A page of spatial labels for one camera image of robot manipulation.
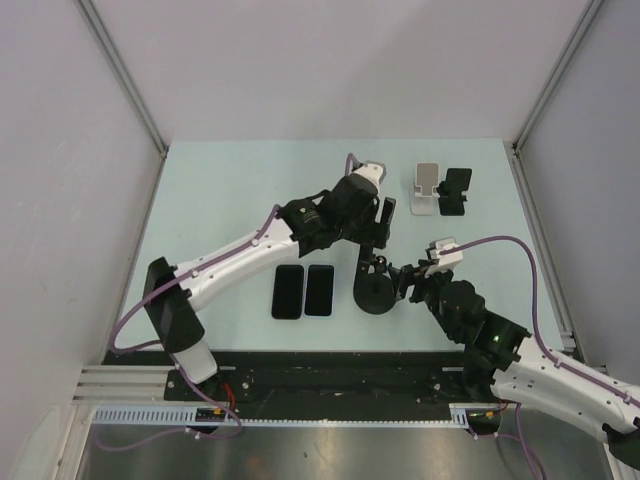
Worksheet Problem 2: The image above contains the left aluminium frame post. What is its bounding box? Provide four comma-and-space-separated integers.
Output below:
74, 0, 169, 154

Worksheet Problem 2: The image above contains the black phone stand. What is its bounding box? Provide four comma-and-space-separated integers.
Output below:
436, 168, 473, 216

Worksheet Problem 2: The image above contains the aluminium frame post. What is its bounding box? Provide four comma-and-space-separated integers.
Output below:
514, 0, 606, 151
74, 0, 169, 154

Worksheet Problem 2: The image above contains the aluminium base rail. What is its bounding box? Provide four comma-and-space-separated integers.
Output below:
73, 365, 171, 405

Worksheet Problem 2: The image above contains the black phone light blue case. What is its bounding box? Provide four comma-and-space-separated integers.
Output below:
304, 265, 335, 317

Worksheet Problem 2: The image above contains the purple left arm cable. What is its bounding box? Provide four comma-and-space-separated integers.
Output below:
94, 152, 361, 451

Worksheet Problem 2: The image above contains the white slotted cable duct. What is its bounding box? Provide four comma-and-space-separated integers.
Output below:
92, 403, 501, 428

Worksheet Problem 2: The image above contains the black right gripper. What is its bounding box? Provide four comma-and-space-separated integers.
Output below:
388, 259, 460, 341

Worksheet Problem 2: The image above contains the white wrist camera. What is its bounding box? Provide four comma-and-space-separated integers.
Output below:
425, 237, 463, 276
352, 162, 387, 191

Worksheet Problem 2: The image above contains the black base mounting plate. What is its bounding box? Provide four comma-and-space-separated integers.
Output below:
102, 348, 526, 421

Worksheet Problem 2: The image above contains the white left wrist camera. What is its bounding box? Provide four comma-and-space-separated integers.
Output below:
352, 162, 387, 191

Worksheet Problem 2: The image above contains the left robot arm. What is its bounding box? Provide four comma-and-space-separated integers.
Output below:
143, 163, 389, 400

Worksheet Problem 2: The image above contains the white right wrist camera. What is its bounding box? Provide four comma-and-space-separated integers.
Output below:
425, 237, 463, 276

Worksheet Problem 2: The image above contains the right aluminium frame post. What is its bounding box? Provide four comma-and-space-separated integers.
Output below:
514, 0, 606, 151

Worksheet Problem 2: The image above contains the white phone stand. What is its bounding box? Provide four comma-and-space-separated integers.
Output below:
410, 162, 440, 216

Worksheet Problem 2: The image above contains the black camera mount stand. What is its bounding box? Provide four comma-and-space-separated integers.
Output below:
353, 249, 396, 315

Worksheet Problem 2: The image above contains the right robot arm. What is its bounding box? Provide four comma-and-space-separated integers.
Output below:
390, 263, 639, 469

